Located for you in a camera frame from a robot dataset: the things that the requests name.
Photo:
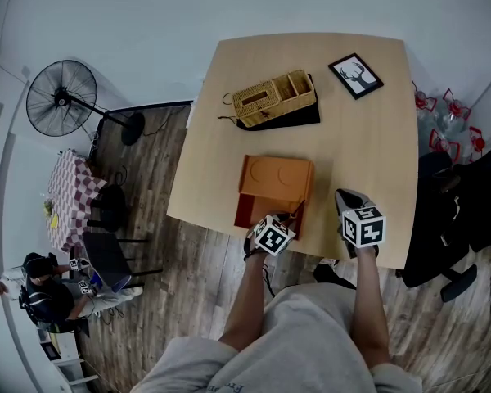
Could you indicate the checkered cloth covered table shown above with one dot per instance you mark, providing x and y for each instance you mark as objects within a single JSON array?
[{"x": 69, "y": 186}]

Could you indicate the black chair blue seat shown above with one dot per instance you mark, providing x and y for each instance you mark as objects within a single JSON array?
[{"x": 104, "y": 254}]

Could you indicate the light wooden table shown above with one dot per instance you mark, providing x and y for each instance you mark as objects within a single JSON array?
[{"x": 364, "y": 154}]

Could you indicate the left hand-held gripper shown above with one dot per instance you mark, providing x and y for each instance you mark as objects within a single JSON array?
[{"x": 272, "y": 236}]

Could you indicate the black framed antler picture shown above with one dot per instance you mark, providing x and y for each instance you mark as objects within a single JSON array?
[{"x": 355, "y": 75}]

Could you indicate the person's black white shoe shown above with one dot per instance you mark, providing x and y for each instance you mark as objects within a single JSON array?
[{"x": 329, "y": 262}]

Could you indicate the person's left forearm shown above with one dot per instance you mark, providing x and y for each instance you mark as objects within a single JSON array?
[{"x": 245, "y": 301}]

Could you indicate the black round stool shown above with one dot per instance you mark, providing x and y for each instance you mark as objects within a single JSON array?
[{"x": 112, "y": 207}]

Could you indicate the small green plant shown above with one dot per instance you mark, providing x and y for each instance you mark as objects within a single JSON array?
[{"x": 48, "y": 208}]

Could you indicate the white shelf unit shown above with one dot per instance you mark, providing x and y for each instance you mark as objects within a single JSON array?
[{"x": 71, "y": 369}]

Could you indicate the person's right forearm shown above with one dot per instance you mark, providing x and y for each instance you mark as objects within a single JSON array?
[{"x": 370, "y": 309}]

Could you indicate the black standing fan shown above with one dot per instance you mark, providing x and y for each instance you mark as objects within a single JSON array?
[{"x": 61, "y": 96}]

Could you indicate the orange box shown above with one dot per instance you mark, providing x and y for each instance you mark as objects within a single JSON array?
[{"x": 276, "y": 176}]

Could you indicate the person's black trouser legs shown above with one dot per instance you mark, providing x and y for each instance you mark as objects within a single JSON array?
[{"x": 331, "y": 276}]

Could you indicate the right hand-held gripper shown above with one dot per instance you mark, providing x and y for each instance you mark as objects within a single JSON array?
[{"x": 364, "y": 227}]

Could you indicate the woven wicker basket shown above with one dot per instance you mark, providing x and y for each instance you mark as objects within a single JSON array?
[{"x": 255, "y": 100}]

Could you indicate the person's grey shirt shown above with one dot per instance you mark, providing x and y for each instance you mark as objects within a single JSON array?
[{"x": 307, "y": 342}]

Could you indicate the white wall outlet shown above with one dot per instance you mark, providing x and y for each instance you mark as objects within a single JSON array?
[{"x": 25, "y": 72}]

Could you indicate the black office chair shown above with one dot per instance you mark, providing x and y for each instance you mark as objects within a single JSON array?
[{"x": 442, "y": 219}]

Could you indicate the yellow item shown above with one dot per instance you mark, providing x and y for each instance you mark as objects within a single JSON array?
[{"x": 54, "y": 220}]

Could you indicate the small black picture frame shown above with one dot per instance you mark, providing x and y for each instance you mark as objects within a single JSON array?
[{"x": 51, "y": 350}]

